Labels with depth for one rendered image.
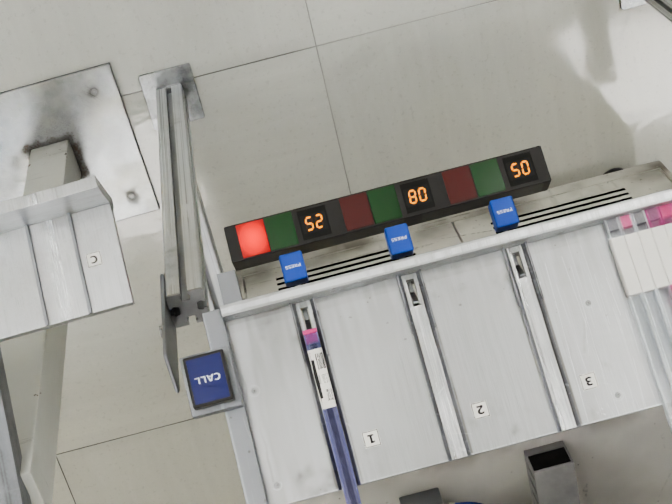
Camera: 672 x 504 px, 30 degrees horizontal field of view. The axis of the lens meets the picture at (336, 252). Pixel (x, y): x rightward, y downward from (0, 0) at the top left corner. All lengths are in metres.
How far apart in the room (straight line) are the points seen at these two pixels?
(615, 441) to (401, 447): 0.42
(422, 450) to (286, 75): 0.85
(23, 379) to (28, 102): 0.65
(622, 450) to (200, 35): 0.85
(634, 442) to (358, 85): 0.71
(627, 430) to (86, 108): 0.92
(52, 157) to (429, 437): 0.87
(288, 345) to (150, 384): 0.93
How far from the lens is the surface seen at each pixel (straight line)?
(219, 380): 1.21
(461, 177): 1.30
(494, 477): 1.57
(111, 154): 1.95
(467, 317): 1.26
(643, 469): 1.63
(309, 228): 1.29
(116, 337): 2.11
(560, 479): 1.54
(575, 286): 1.27
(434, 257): 1.25
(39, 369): 1.38
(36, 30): 1.90
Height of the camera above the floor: 1.80
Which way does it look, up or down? 61 degrees down
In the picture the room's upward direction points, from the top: 163 degrees clockwise
